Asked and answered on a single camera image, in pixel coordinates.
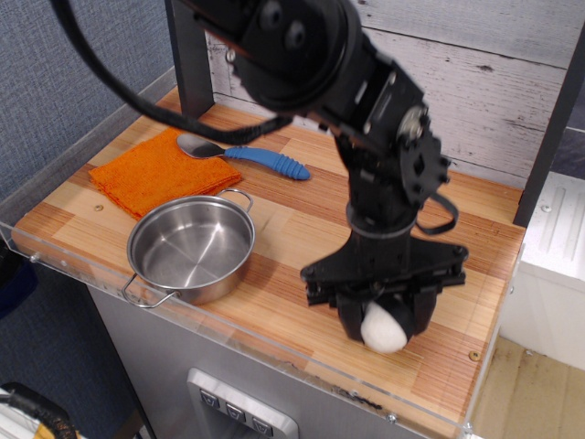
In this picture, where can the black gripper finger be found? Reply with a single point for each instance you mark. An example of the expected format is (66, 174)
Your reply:
(351, 313)
(421, 303)

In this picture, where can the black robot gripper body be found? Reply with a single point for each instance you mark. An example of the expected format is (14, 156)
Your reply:
(365, 268)

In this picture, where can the white plush ball toy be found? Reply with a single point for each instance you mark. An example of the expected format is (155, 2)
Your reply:
(382, 332)

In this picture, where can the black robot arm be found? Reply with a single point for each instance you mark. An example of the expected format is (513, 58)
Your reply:
(312, 59)

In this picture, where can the white side cabinet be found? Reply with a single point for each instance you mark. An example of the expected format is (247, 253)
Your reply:
(544, 310)

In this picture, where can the stainless steel pot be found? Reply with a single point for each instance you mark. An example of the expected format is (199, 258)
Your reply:
(195, 248)

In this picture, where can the grey cabinet with buttons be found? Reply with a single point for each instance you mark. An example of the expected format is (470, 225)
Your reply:
(198, 378)

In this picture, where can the orange folded cloth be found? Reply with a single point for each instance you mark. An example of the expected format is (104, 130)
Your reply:
(157, 171)

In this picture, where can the yellow object at corner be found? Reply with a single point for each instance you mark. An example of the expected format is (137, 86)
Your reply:
(42, 432)

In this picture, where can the dark right vertical post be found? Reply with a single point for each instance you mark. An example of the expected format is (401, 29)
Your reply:
(557, 124)

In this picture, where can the dark vertical post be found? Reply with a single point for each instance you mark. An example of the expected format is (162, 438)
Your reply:
(192, 71)
(557, 124)

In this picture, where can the blue handled metal spoon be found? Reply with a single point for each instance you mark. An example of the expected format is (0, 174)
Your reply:
(199, 148)

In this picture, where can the dark left vertical post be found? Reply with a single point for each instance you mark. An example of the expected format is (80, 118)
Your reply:
(192, 71)

